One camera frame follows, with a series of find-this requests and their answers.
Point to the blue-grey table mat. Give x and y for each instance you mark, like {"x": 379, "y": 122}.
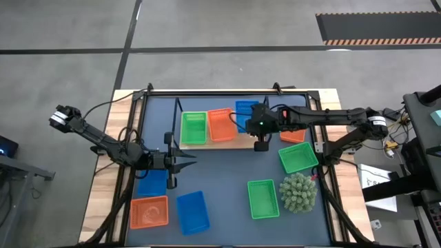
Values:
{"x": 234, "y": 235}

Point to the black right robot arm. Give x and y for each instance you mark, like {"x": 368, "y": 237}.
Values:
{"x": 327, "y": 115}

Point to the black device with blue light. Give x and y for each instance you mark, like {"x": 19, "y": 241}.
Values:
{"x": 8, "y": 144}

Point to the orange-red plastic basket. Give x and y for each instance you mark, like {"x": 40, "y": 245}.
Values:
{"x": 293, "y": 136}
{"x": 221, "y": 125}
{"x": 149, "y": 212}

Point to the backlit keyboard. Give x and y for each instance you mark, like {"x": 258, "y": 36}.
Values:
{"x": 435, "y": 220}

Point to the small red clip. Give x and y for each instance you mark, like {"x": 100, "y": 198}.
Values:
{"x": 314, "y": 177}

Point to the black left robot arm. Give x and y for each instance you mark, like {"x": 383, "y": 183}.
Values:
{"x": 100, "y": 137}

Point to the blue plastic basket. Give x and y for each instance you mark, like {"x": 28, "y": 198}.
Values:
{"x": 193, "y": 213}
{"x": 245, "y": 106}
{"x": 151, "y": 184}

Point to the black equipment stand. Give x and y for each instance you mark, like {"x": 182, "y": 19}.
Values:
{"x": 423, "y": 137}

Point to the black metal rig frame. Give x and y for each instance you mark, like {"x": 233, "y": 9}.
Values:
{"x": 224, "y": 93}

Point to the teal box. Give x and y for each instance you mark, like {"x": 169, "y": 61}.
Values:
{"x": 437, "y": 118}

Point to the white printed paper sheet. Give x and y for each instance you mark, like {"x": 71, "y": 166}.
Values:
{"x": 370, "y": 175}

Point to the black power adapter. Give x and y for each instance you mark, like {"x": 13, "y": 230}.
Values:
{"x": 392, "y": 113}

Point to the pale green succulent ball plant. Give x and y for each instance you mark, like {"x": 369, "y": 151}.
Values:
{"x": 298, "y": 193}

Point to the black hazard-striped floor mat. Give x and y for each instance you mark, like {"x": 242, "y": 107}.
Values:
{"x": 379, "y": 27}

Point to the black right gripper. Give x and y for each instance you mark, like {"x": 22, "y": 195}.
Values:
{"x": 262, "y": 118}

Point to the green plastic basket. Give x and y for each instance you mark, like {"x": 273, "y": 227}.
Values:
{"x": 194, "y": 129}
{"x": 263, "y": 199}
{"x": 298, "y": 158}

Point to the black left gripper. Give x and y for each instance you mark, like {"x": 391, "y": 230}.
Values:
{"x": 160, "y": 161}

